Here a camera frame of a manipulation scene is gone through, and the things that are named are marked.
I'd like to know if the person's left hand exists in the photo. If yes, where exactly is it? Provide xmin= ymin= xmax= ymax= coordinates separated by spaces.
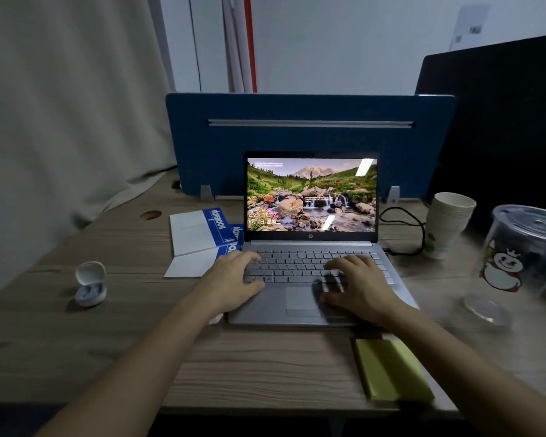
xmin=193 ymin=251 xmax=266 ymax=317

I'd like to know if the person's right hand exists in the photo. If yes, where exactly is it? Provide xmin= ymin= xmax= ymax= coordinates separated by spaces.
xmin=318 ymin=254 xmax=408 ymax=327

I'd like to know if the yellow sticky note pad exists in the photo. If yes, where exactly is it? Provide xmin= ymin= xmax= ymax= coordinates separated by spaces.
xmin=354 ymin=337 xmax=436 ymax=402

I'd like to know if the silver laptop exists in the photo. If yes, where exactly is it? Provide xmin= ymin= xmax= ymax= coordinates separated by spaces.
xmin=227 ymin=151 xmax=420 ymax=327

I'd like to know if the white earbud case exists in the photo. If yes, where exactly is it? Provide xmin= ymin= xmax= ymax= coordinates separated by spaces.
xmin=74 ymin=261 xmax=108 ymax=308

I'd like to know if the person's left forearm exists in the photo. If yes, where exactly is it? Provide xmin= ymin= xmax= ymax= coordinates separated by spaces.
xmin=36 ymin=291 xmax=224 ymax=437

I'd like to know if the person's right forearm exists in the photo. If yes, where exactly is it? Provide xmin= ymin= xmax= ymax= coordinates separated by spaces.
xmin=380 ymin=304 xmax=546 ymax=437

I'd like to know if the wooden desk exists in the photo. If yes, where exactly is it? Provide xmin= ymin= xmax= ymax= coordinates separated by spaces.
xmin=0 ymin=168 xmax=546 ymax=417

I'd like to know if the blue desk divider panel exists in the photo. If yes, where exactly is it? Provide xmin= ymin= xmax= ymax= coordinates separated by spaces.
xmin=165 ymin=92 xmax=457 ymax=200

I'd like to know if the stack of white paper cups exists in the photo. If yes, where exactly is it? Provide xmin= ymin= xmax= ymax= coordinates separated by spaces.
xmin=422 ymin=191 xmax=477 ymax=261

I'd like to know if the clear cartoon plastic cup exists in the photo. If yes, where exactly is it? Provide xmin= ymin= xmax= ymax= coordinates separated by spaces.
xmin=463 ymin=204 xmax=546 ymax=331

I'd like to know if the black divider panel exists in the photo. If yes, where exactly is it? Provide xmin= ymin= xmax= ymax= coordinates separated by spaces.
xmin=414 ymin=31 xmax=546 ymax=232

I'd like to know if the beige curtain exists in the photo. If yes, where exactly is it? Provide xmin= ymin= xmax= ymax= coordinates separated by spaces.
xmin=0 ymin=0 xmax=178 ymax=301

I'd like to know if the white tube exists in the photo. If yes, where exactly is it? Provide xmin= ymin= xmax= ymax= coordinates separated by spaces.
xmin=231 ymin=0 xmax=254 ymax=94
xmin=221 ymin=0 xmax=244 ymax=94

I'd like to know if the red strip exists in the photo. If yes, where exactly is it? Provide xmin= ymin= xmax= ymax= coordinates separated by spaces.
xmin=243 ymin=0 xmax=258 ymax=94

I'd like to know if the white paper notice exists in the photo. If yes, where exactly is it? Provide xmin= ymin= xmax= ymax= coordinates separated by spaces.
xmin=449 ymin=4 xmax=491 ymax=52

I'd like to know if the black cable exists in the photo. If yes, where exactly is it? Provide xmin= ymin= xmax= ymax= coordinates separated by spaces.
xmin=379 ymin=206 xmax=426 ymax=257

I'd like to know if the silver divider rail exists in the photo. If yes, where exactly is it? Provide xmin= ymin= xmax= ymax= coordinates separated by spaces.
xmin=207 ymin=119 xmax=414 ymax=129

